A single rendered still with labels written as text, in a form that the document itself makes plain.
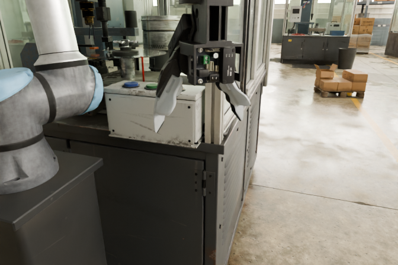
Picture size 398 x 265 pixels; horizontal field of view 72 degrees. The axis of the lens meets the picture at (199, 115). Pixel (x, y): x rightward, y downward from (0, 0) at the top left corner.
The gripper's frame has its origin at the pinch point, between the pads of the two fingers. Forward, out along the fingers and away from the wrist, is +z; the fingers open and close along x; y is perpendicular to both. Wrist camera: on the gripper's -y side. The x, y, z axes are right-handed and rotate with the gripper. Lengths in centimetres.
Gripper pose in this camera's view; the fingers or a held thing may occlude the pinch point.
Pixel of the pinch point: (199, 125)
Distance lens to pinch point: 45.9
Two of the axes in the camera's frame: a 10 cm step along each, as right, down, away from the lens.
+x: 9.3, -1.2, 3.4
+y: 3.6, 3.1, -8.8
